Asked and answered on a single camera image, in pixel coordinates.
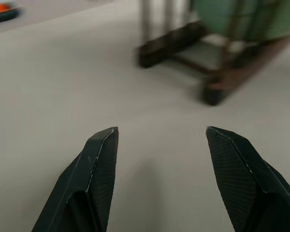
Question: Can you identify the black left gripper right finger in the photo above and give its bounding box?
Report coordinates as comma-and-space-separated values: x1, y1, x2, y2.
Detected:
206, 126, 290, 232

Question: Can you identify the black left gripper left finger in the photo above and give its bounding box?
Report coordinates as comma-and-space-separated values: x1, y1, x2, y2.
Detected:
31, 126, 119, 232

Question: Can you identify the dark wooden dish rack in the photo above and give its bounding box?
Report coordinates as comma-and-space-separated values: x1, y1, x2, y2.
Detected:
137, 0, 290, 106

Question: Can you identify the green plate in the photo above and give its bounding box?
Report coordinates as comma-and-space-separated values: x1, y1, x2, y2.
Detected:
192, 0, 290, 41

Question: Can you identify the orange and black round object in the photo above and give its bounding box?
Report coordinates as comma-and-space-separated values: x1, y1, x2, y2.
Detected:
0, 2, 22, 24

